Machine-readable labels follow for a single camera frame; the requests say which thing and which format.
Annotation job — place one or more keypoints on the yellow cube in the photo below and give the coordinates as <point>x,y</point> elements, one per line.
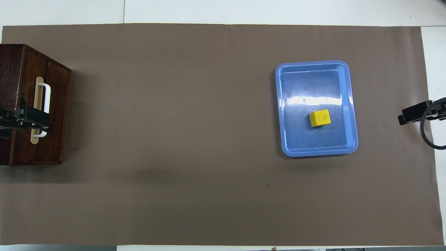
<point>320,118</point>

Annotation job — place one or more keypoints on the brown paper table mat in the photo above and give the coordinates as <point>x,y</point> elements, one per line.
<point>191,139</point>

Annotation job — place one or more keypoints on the dark wooden drawer cabinet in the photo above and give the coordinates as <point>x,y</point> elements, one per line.
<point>8,69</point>

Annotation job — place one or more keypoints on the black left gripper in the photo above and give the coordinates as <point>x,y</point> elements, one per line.
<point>10,118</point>

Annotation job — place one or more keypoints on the blue plastic tray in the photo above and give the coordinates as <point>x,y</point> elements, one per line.
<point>299,139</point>

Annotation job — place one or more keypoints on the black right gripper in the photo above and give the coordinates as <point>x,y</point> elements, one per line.
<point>440,109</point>

